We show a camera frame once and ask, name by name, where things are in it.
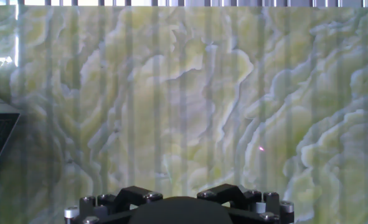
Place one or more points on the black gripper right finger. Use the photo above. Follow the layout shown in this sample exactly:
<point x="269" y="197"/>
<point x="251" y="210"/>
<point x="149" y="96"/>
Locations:
<point x="230" y="194"/>

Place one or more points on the green marble pattern mat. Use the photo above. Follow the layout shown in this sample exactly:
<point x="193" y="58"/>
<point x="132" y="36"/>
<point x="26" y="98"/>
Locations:
<point x="183" y="109"/>

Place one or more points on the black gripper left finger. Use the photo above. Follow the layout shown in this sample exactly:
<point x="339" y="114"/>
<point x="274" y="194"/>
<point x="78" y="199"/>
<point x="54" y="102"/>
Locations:
<point x="124" y="196"/>

